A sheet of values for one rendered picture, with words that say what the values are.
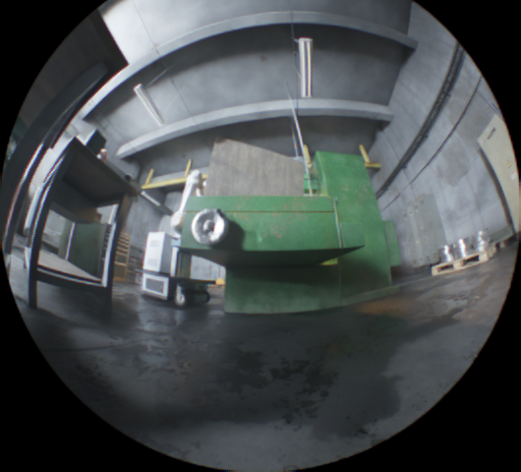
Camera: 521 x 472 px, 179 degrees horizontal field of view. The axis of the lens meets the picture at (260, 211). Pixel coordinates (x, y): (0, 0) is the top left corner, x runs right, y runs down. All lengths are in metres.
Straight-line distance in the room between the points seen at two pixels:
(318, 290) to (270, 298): 0.49
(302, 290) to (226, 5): 5.95
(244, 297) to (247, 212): 1.03
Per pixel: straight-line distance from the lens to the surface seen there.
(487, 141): 4.27
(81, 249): 3.13
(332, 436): 0.43
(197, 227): 0.88
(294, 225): 0.92
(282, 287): 1.74
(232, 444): 0.41
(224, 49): 5.43
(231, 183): 1.38
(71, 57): 0.74
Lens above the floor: 0.35
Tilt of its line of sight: 24 degrees up
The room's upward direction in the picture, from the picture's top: straight up
